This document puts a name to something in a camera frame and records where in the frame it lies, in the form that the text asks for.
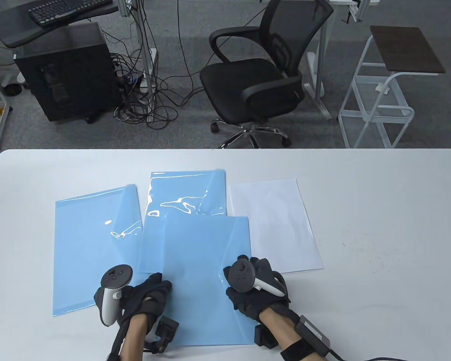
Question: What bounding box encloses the person's right hand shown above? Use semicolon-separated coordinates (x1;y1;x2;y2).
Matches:
224;256;292;324

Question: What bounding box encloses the person's left hand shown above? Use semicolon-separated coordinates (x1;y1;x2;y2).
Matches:
118;273;172;325

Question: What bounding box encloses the blue plastic snap folder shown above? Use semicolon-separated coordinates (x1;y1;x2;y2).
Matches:
162;215;254;347
52;184;145;317
140;169;226;274

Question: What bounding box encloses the white paper sheet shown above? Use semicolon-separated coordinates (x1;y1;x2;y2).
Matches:
229;179;324;274

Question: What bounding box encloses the person's left forearm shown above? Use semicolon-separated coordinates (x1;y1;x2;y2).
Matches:
118;314;149;361

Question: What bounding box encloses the person's right forearm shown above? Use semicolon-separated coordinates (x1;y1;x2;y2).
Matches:
259;306;324;361

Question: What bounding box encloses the grey and white handheld controller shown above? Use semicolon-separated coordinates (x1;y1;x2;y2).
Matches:
94;265;133;327
227;259;286;297

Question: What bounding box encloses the black mesh office chair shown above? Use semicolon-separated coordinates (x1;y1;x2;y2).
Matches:
200;0;334;149

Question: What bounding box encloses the black computer tower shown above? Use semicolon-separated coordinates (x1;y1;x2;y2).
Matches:
14;21;121;124

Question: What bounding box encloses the silver aluminium desk leg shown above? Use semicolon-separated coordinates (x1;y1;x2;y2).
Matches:
117;0;157;123

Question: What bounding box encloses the white side table brown top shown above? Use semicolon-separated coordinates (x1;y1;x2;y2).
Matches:
337;26;446;149

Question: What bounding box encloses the black curved desk top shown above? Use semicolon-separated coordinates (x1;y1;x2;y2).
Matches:
0;0;120;49

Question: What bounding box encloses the black keyboard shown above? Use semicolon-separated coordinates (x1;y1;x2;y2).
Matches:
28;0;113;27

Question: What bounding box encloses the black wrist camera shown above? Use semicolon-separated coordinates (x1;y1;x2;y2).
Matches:
254;325;278;348
145;316;180;354

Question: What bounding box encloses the black wrist box with strap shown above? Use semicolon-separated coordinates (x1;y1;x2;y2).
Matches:
280;315;331;361

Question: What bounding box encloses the thin black cable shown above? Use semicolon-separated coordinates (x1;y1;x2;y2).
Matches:
328;348;412;361

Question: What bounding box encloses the tangle of black cables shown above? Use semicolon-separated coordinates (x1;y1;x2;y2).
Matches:
103;0;211;130

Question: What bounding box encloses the white desk frame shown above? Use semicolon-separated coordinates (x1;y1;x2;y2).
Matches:
304;0;381;121

